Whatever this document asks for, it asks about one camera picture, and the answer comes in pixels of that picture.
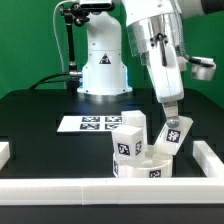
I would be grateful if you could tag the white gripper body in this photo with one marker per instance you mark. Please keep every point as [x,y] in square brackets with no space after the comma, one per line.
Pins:
[164,70]

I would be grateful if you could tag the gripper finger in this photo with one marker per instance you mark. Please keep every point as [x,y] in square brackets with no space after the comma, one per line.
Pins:
[171,114]

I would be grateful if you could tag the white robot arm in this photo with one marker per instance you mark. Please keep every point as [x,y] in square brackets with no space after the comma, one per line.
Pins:
[155,33]

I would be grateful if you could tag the white marker sheet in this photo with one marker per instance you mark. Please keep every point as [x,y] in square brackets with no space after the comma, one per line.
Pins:
[91,123]

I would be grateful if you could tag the white left barrier block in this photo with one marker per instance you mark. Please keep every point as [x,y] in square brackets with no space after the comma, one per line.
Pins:
[4,153]

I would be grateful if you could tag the white front barrier wall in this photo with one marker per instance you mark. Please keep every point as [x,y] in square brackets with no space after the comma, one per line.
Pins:
[111,191]

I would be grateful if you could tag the black camera on mount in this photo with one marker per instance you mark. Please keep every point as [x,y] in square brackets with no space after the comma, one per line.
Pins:
[96,4]

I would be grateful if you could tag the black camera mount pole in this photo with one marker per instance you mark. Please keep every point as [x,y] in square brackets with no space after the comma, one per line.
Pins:
[73,15]

